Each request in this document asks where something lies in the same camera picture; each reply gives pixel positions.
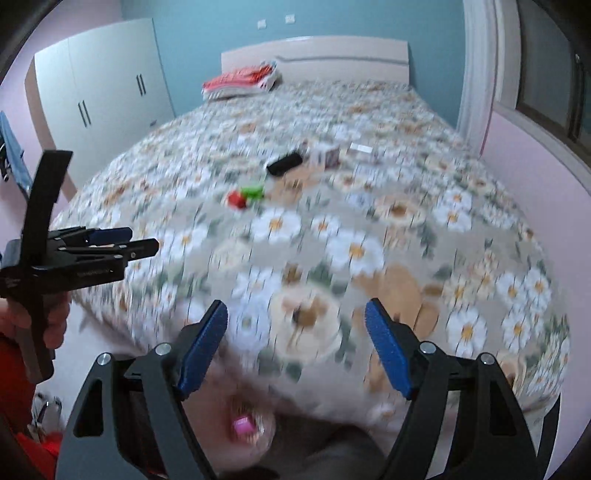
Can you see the white bed headboard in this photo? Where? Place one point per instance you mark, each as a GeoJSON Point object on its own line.
{"type": "Point", "coordinates": [323, 57]}

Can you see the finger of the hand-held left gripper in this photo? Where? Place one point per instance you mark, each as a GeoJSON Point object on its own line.
{"type": "Point", "coordinates": [111, 235]}
{"type": "Point", "coordinates": [138, 249]}

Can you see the white wardrobe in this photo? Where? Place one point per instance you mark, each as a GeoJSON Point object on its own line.
{"type": "Point", "coordinates": [106, 83]}

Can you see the green toy block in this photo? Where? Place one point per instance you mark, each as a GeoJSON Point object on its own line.
{"type": "Point", "coordinates": [253, 192]}

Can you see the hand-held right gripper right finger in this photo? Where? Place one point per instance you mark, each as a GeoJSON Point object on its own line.
{"type": "Point", "coordinates": [388, 350]}

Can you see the red toy block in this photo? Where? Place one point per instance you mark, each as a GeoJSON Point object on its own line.
{"type": "Point", "coordinates": [235, 199]}

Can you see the small printed box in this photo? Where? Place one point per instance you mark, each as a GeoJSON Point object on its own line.
{"type": "Point", "coordinates": [324, 156]}

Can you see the white bin with clear liner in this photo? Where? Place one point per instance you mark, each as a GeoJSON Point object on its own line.
{"type": "Point", "coordinates": [247, 427]}

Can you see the dark framed window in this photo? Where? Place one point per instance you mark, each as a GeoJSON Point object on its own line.
{"type": "Point", "coordinates": [554, 69]}

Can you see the person's red-sleeved left forearm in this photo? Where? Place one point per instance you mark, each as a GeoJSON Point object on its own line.
{"type": "Point", "coordinates": [18, 397]}

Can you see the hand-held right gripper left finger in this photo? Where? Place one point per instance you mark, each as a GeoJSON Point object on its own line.
{"type": "Point", "coordinates": [205, 350]}

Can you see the person's left hand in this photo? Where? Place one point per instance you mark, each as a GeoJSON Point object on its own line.
{"type": "Point", "coordinates": [57, 323]}

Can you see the blue hanging garment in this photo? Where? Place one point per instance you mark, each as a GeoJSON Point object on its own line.
{"type": "Point", "coordinates": [13, 152]}

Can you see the folded red white blanket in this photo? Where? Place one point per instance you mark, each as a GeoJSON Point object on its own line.
{"type": "Point", "coordinates": [240, 81]}

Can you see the black case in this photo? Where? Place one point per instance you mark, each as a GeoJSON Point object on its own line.
{"type": "Point", "coordinates": [284, 164]}

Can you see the floral daisy blanket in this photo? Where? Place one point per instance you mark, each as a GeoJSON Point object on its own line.
{"type": "Point", "coordinates": [360, 240]}

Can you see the white flat packet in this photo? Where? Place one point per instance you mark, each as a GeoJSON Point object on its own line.
{"type": "Point", "coordinates": [360, 148]}

